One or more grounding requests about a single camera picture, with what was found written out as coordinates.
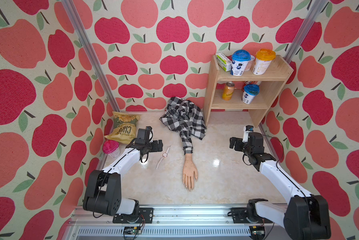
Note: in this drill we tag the blue lid cup lower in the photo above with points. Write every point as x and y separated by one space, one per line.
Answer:
249 93

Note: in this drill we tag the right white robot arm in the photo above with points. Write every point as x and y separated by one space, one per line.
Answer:
306 216

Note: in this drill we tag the small white pink cup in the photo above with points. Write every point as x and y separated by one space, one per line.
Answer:
249 64

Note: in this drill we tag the black white plaid shirt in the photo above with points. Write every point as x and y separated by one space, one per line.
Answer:
187 119

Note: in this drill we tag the green chips bag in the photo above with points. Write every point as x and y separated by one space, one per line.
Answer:
125 127

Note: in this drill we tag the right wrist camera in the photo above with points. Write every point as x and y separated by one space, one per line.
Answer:
248 129

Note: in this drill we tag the orange lid cup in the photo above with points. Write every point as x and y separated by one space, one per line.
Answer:
263 59

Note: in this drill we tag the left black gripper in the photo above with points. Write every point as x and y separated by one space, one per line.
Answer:
155 145

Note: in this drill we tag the blue lid cup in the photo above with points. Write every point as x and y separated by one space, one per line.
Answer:
239 61
249 93

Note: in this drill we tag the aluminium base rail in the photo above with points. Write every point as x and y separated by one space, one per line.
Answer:
172 222

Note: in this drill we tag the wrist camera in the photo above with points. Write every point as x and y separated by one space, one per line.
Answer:
248 129
144 136

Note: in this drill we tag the pink lid container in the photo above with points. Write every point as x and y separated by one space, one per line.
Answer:
111 148

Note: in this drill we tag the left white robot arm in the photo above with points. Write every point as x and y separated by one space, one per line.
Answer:
104 190

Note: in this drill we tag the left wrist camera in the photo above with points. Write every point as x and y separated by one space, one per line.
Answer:
144 136

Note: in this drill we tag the blue lid cup upper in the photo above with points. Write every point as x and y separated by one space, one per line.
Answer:
239 61

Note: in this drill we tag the wooden two-tier shelf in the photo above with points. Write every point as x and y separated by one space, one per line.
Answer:
257 100

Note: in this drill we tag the green white carton box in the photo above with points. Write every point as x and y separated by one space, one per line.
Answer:
223 61

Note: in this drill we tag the mannequin hand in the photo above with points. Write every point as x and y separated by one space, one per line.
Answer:
189 172

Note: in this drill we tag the orange soda can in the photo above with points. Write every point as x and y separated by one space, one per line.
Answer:
228 91

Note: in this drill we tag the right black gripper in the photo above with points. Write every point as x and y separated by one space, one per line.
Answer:
239 142

